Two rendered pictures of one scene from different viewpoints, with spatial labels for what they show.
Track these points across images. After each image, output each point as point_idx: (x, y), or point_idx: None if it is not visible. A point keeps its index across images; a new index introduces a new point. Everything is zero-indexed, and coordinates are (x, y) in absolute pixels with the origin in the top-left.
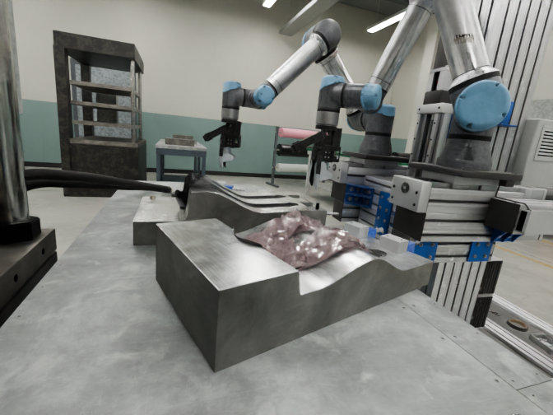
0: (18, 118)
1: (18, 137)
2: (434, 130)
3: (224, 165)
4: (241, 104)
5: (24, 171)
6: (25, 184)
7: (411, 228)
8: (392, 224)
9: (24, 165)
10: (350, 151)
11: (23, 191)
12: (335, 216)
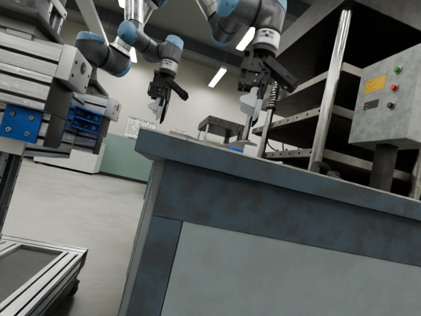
0: (315, 138)
1: (312, 147)
2: (59, 33)
3: (255, 118)
4: (252, 27)
5: (311, 161)
6: (309, 167)
7: (104, 131)
8: (99, 131)
9: (312, 158)
10: (51, 26)
11: (307, 169)
12: (50, 143)
